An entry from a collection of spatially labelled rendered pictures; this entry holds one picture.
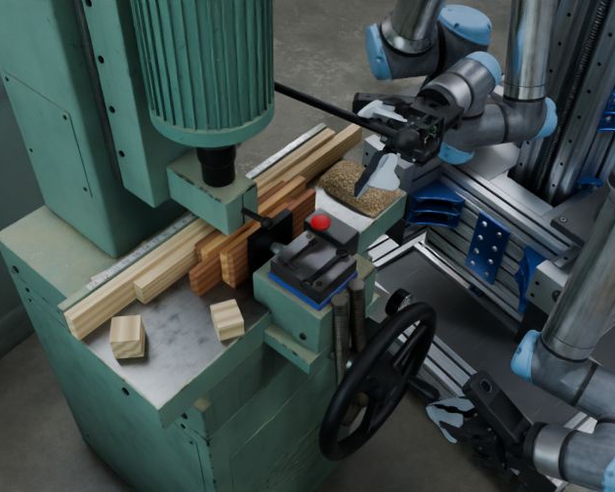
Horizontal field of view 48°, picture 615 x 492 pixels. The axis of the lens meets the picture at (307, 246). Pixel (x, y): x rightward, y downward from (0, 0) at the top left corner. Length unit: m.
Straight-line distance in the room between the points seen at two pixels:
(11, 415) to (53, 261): 0.88
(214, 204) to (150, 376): 0.27
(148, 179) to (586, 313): 0.68
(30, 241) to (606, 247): 0.99
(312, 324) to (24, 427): 1.26
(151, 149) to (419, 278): 1.17
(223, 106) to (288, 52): 2.53
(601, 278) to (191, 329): 0.58
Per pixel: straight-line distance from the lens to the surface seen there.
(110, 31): 0.98
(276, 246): 1.07
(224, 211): 1.05
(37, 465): 2.04
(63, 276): 1.30
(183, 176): 1.09
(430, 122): 1.08
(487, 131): 1.27
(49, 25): 1.03
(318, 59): 3.38
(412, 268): 2.08
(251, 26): 0.86
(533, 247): 1.54
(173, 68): 0.88
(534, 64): 1.28
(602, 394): 1.09
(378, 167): 1.09
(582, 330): 1.04
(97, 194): 1.19
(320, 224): 1.02
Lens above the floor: 1.74
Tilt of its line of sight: 46 degrees down
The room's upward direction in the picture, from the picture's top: 2 degrees clockwise
